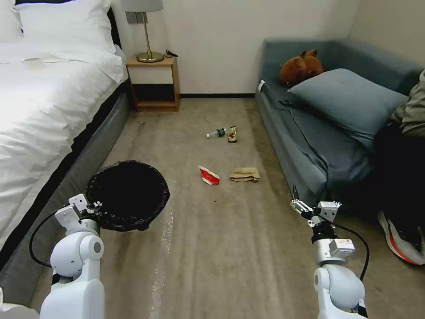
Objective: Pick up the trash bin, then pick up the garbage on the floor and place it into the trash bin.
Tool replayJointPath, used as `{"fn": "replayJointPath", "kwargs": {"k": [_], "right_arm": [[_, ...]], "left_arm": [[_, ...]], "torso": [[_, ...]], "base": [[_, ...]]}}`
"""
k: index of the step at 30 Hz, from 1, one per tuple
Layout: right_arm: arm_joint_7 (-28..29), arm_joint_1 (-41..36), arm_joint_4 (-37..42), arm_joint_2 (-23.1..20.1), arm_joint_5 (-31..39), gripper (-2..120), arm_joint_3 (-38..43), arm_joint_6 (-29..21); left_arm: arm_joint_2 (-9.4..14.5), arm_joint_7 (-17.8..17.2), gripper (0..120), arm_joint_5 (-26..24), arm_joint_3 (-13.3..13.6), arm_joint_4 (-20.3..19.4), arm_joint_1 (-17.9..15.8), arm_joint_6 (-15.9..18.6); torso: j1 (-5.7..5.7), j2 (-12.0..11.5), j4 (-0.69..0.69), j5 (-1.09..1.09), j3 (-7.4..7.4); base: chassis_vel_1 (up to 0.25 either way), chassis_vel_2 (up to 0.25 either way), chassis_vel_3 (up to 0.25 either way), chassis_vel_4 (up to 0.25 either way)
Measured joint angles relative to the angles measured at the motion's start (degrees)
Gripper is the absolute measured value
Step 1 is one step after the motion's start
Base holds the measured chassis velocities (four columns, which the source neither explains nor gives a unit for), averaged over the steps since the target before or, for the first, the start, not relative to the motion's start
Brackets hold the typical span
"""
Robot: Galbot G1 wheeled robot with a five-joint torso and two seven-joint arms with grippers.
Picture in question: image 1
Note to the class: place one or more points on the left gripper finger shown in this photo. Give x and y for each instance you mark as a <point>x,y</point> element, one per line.
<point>94,205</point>

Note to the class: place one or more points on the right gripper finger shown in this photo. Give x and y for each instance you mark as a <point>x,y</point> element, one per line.
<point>302,206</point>

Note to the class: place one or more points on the black trash bin with bag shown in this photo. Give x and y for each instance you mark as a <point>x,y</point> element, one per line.
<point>127,196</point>

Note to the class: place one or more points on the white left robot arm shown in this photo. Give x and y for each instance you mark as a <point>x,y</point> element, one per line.
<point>74,266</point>

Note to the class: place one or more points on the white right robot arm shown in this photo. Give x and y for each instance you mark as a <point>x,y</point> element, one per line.
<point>335,289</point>

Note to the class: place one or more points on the brown paper bag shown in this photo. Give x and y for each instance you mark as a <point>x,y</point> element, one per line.
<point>245,174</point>

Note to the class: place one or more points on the blue-grey sofa sheet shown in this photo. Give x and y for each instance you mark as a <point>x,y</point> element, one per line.
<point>318,143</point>

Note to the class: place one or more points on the person's grey red shoe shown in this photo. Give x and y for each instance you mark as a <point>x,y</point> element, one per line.
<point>400,241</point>

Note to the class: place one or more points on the red white paper carton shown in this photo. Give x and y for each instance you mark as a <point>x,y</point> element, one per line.
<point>209,175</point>

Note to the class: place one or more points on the white duvet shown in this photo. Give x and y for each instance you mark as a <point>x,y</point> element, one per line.
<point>43,116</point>

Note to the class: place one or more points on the clear plastic bottle green label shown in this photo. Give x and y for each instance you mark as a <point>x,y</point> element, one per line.
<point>216,133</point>

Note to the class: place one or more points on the blue-grey cushion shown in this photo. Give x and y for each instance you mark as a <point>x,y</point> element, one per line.
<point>348,103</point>

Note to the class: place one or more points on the person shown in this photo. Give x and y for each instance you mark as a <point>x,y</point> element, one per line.
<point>403,149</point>

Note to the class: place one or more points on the white robot front shell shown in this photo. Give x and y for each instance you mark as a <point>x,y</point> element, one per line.
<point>15,307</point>

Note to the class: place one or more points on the white sofa tag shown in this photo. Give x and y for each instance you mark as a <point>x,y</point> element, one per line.
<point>261,85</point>

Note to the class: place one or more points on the brown plush toy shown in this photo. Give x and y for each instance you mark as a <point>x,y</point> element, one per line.
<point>300,68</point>

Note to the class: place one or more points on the wooden nightstand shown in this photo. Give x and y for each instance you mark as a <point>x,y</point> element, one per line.
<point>152,71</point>

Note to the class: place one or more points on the white paper scrap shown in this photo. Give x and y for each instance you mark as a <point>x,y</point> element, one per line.
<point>33,60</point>

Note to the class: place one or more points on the black headboard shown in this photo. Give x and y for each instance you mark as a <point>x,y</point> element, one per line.
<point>114,28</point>

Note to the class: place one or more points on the brass table lamp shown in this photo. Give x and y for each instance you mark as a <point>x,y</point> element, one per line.
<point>147,33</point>

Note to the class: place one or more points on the large white pillow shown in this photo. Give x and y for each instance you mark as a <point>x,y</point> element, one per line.
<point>66,25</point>

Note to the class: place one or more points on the small white pillow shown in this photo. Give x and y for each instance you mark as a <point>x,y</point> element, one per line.
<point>10,26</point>

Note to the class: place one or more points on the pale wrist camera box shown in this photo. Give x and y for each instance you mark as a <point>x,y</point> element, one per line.
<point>78,201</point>
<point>329,208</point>

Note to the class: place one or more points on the grey wall socket panel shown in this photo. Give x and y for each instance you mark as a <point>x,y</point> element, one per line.
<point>136,17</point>

